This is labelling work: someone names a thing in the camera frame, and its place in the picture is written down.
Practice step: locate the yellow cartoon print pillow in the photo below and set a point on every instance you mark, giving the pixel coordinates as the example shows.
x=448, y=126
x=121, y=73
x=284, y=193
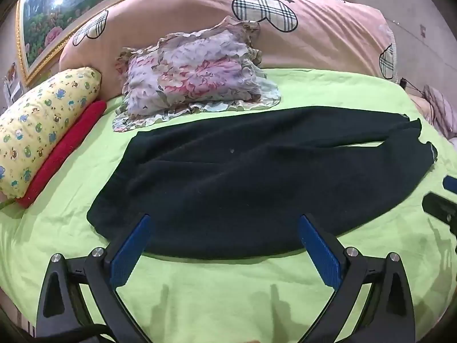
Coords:
x=39, y=128

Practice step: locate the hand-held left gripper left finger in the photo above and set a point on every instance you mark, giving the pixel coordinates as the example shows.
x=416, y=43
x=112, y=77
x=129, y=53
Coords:
x=128, y=253

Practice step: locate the black pants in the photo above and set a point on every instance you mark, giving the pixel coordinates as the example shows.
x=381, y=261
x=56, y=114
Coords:
x=250, y=185

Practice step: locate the green bed sheet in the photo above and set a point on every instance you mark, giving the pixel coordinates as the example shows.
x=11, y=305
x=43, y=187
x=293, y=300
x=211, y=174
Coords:
x=214, y=293

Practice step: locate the red towel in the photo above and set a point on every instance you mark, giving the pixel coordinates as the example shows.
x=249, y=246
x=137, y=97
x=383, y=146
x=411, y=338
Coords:
x=64, y=150

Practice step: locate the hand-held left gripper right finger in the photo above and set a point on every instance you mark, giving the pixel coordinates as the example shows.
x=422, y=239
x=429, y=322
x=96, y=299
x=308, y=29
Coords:
x=317, y=250

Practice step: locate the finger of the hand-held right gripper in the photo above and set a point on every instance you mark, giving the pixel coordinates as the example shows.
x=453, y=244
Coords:
x=441, y=207
x=450, y=183

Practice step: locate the gold framed landscape painting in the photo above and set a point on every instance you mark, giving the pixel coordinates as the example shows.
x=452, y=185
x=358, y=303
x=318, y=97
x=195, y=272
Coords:
x=53, y=10

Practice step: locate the wall stickers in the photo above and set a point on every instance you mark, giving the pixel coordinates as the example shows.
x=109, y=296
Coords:
x=11, y=78

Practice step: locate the pink heart print quilt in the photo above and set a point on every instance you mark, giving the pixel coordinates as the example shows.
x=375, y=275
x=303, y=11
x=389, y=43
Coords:
x=321, y=32

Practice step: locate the pink striped cloth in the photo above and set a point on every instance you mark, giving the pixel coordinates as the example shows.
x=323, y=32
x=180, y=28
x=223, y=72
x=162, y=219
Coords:
x=441, y=109

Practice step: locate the floral ruffled pillow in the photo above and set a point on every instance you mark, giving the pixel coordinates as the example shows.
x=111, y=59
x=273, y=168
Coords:
x=192, y=75

